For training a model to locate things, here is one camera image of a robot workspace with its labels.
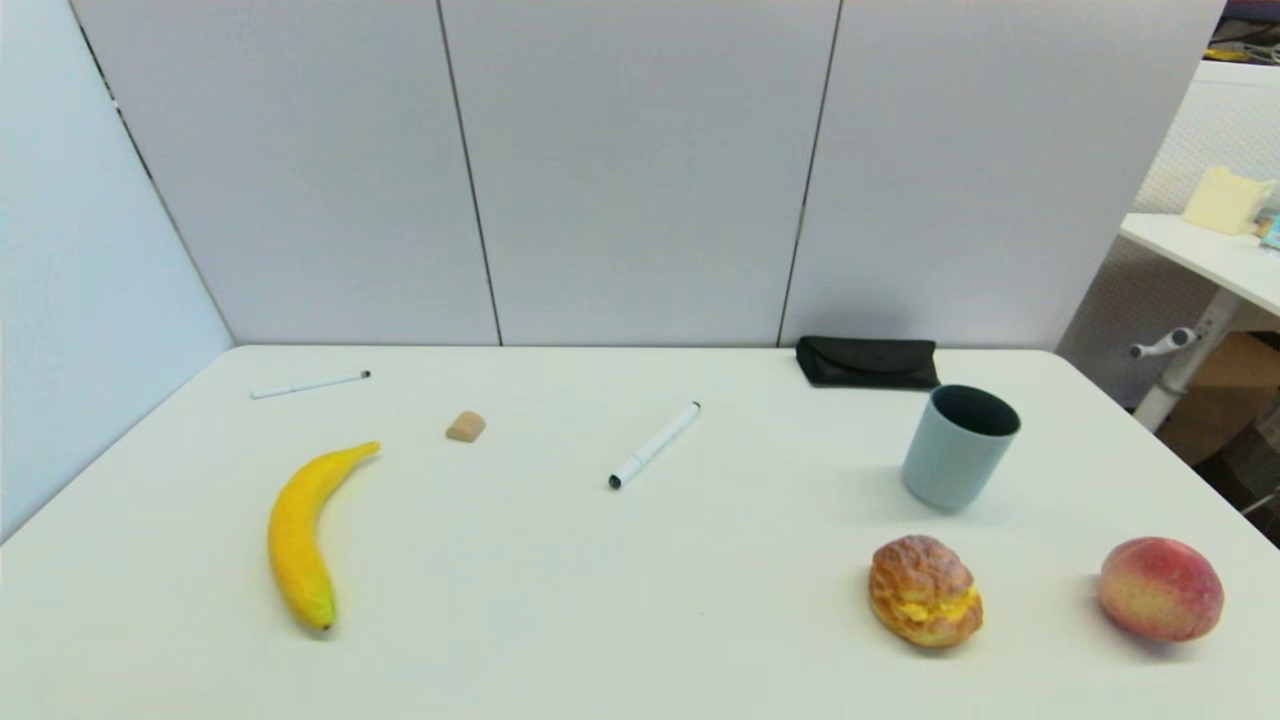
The tan eraser block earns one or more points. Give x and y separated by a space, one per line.
466 427

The brown cardboard box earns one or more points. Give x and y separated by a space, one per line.
1238 385

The white perforated partition panel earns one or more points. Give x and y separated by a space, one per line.
1200 130

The cream puff pastry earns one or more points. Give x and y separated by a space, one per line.
920 590

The small teal object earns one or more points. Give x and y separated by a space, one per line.
1273 235

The white side desk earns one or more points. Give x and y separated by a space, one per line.
1220 260

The black glasses case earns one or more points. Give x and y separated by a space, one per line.
868 363

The thin white pen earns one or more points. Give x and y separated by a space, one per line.
310 384

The cream coloured box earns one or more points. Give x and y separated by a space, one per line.
1225 200

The pale blue cup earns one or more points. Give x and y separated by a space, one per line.
950 465

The red yellow peach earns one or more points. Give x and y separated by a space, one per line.
1160 590

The yellow banana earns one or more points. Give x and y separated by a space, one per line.
295 540

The white marker black cap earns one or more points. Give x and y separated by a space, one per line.
655 445

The white desk leg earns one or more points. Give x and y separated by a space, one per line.
1185 378

